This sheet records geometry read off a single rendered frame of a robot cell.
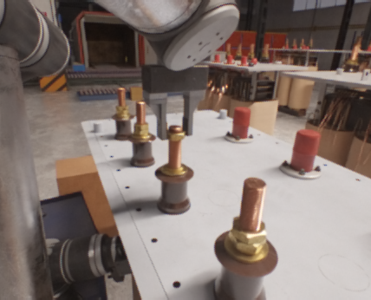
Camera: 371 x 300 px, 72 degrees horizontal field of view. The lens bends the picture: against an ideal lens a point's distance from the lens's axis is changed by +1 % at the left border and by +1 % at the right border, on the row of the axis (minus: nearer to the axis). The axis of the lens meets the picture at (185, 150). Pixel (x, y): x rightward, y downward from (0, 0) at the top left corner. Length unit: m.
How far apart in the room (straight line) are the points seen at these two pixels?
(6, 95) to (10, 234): 0.24
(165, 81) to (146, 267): 0.35
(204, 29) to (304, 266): 0.45
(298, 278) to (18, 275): 0.50
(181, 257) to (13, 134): 0.37
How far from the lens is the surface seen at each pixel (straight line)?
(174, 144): 0.57
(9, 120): 0.53
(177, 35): 0.29
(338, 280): 0.57
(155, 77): 0.50
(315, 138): 0.85
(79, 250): 0.73
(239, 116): 1.08
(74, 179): 1.86
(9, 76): 0.54
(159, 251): 0.54
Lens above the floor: 1.74
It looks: 22 degrees down
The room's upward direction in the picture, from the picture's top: 2 degrees clockwise
